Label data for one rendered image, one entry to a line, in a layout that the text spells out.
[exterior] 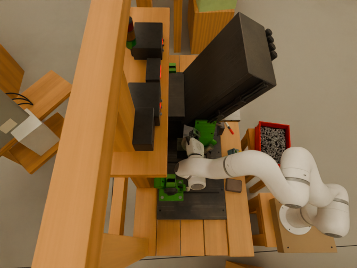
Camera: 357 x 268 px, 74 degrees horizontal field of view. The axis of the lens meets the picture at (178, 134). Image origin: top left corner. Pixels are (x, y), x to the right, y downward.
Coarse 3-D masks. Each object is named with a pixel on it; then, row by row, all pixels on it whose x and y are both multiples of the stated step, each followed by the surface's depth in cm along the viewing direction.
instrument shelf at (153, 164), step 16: (144, 16) 121; (160, 16) 121; (128, 64) 107; (144, 64) 108; (128, 80) 104; (144, 80) 104; (160, 80) 104; (160, 112) 97; (160, 128) 94; (160, 144) 91; (112, 160) 88; (128, 160) 88; (144, 160) 89; (160, 160) 89; (112, 176) 88; (128, 176) 88; (144, 176) 88; (160, 176) 88
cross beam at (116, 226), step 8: (120, 184) 111; (120, 192) 109; (112, 200) 108; (120, 200) 108; (112, 208) 106; (120, 208) 106; (112, 216) 105; (120, 216) 105; (112, 224) 104; (120, 224) 104; (112, 232) 102; (120, 232) 104
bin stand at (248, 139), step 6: (246, 132) 181; (252, 132) 176; (246, 138) 182; (252, 138) 174; (246, 144) 193; (252, 144) 172; (246, 180) 188; (252, 186) 228; (258, 186) 212; (264, 186) 208; (252, 192) 235
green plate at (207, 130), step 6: (198, 120) 126; (204, 120) 126; (216, 120) 127; (198, 126) 129; (204, 126) 130; (210, 126) 130; (204, 132) 134; (210, 132) 134; (204, 138) 138; (210, 138) 138; (204, 144) 142
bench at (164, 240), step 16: (176, 64) 192; (144, 192) 149; (144, 208) 145; (144, 224) 141; (160, 224) 141; (176, 224) 141; (192, 224) 141; (208, 224) 141; (224, 224) 142; (160, 240) 137; (176, 240) 137; (192, 240) 138; (208, 240) 138; (224, 240) 138
